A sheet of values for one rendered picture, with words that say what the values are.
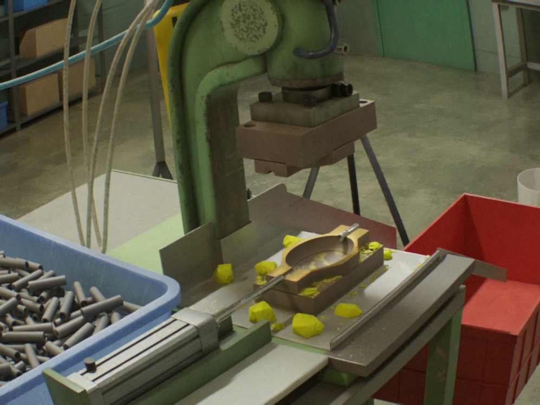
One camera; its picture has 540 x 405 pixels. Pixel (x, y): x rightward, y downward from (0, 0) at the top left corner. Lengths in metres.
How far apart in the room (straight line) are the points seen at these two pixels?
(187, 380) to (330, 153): 0.32
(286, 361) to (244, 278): 0.24
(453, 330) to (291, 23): 0.51
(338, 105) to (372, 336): 0.28
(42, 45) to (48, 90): 0.43
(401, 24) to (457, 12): 0.64
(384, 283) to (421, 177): 3.28
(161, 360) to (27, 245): 0.51
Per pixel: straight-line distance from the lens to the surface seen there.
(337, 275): 1.09
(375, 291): 1.11
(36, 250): 1.32
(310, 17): 0.99
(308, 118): 0.99
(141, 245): 1.32
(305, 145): 0.98
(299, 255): 1.15
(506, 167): 4.56
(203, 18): 1.11
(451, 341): 1.22
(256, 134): 1.00
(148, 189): 1.69
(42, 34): 6.65
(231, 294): 1.13
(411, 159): 4.65
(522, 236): 2.04
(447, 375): 1.26
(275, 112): 1.02
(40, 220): 1.64
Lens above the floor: 1.51
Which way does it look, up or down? 21 degrees down
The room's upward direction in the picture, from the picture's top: 6 degrees counter-clockwise
